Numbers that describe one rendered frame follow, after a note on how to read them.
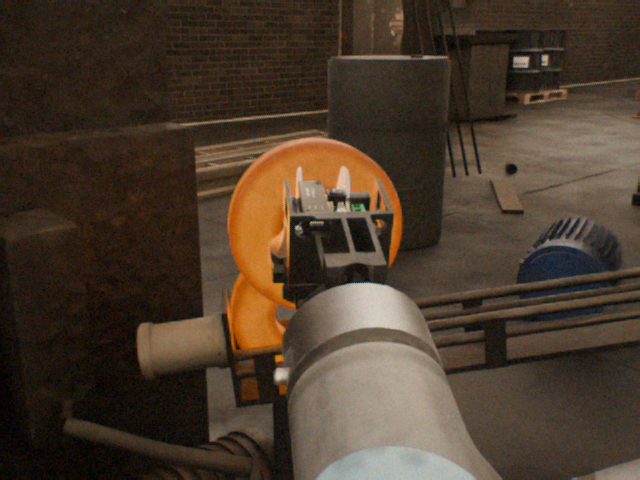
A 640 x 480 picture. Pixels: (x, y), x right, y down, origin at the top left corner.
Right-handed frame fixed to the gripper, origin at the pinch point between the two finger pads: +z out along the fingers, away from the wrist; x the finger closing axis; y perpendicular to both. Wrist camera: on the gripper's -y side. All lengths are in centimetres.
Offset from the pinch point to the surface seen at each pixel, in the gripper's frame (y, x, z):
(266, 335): -17.4, 4.3, 3.1
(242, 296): -13.0, 6.7, 4.2
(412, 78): -71, -71, 233
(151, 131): -5.6, 17.3, 29.3
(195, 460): -28.5, 12.0, -3.2
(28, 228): -7.3, 27.6, 9.4
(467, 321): -15.6, -16.9, 1.7
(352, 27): -101, -76, 418
